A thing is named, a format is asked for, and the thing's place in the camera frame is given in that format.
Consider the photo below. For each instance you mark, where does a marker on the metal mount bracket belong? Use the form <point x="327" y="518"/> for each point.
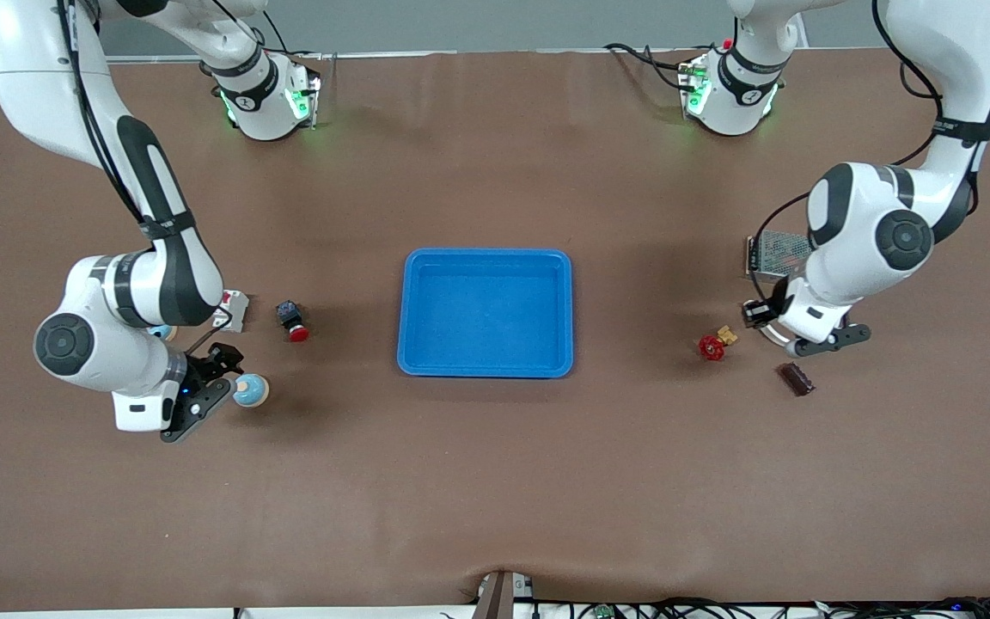
<point x="499" y="597"/>

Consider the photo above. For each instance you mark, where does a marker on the large brown electrolytic capacitor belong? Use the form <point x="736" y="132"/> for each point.
<point x="797" y="379"/>

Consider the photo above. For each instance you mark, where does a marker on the blue bell cream button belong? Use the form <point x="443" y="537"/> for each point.
<point x="164" y="331"/>
<point x="254" y="391"/>

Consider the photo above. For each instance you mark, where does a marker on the blue plastic tray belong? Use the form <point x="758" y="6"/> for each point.
<point x="486" y="318"/>

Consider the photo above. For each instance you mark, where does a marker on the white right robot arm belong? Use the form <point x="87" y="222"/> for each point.
<point x="125" y="352"/>

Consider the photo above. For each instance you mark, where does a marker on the brown table mat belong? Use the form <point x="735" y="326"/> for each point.
<point x="495" y="481"/>

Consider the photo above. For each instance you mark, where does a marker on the white circuit breaker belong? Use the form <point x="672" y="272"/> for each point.
<point x="235" y="314"/>

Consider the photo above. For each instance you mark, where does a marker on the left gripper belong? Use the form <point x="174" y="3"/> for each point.
<point x="772" y="310"/>

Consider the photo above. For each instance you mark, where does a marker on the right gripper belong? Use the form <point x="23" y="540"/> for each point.
<point x="200" y="370"/>

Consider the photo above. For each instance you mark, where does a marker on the metal mesh power supply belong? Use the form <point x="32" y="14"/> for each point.
<point x="774" y="254"/>

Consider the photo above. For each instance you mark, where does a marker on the white curved plastic bracket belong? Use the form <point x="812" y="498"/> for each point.
<point x="772" y="334"/>

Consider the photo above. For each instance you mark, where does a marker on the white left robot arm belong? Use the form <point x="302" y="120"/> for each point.
<point x="856" y="232"/>

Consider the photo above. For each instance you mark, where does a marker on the black red push button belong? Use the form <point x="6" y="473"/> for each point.
<point x="292" y="320"/>

